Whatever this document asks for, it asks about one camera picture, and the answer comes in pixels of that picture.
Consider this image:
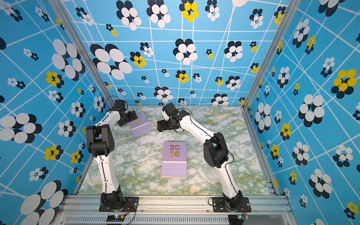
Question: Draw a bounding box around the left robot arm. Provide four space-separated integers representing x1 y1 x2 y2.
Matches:
86 99 137 212

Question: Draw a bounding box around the right aluminium corner post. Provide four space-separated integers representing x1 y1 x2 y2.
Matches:
243 0 301 111

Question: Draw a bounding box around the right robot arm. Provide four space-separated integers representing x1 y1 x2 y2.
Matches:
157 103 246 212

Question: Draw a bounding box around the left circuit board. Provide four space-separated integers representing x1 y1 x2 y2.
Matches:
106 215 126 223

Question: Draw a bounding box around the aluminium front rail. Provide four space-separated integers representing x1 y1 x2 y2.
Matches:
53 195 298 225

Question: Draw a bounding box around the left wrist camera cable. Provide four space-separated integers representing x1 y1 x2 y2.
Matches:
105 95 128 112

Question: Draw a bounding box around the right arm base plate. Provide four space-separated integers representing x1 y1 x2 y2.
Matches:
209 197 252 213

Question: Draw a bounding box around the aluminium corner post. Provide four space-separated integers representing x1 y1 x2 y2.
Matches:
243 0 301 111
49 1 114 107

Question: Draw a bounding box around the right circuit board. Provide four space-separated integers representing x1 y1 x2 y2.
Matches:
228 215 249 225

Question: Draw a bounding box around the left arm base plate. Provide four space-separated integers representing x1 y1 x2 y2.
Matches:
99 196 139 212

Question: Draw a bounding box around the left aluminium corner post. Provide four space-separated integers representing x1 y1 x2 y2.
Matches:
49 1 114 107

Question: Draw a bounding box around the circuit board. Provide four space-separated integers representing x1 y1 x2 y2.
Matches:
228 215 249 225
106 215 126 223

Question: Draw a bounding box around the purple calendar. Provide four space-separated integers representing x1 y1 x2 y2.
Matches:
161 141 187 178
129 112 153 138

